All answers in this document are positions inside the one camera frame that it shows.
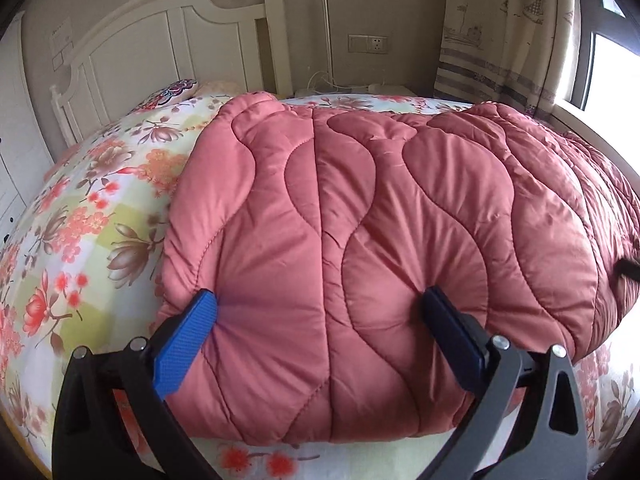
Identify wall socket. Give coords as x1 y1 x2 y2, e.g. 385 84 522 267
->
348 33 390 56

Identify window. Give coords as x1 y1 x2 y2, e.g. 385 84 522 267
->
552 0 640 161

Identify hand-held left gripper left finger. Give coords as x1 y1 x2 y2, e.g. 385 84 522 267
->
52 288 222 480

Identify white wardrobe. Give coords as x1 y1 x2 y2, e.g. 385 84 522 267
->
0 10 57 248

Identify thin metal rod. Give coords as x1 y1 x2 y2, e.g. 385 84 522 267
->
321 0 335 89

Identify white nightstand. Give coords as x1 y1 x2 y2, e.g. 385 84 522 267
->
294 83 417 100

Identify printed curtain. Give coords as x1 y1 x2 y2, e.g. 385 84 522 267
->
433 0 580 122

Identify patterned pillow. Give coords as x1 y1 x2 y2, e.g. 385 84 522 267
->
127 78 199 113

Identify white cable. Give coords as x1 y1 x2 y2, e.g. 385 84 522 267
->
305 71 372 96

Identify floral bed sheet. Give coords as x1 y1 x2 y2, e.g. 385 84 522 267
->
0 91 637 480

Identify white wooden headboard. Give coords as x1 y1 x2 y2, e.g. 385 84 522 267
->
49 0 294 149

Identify beige pillow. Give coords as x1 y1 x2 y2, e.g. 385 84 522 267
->
196 80 235 99

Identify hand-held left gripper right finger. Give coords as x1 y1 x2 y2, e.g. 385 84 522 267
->
423 285 589 480

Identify pink quilted comforter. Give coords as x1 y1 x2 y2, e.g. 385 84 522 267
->
152 91 640 447

